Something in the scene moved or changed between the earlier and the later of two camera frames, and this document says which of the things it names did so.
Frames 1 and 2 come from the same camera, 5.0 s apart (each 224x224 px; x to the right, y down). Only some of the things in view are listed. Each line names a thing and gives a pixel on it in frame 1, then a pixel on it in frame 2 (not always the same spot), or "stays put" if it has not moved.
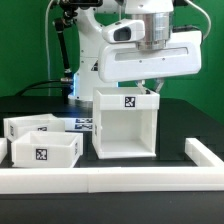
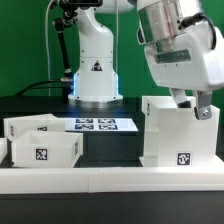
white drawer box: [47, 149] stays put
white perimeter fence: [206, 175] stays put
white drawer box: [15, 127] stays put
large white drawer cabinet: [124, 122] -> [173, 137]
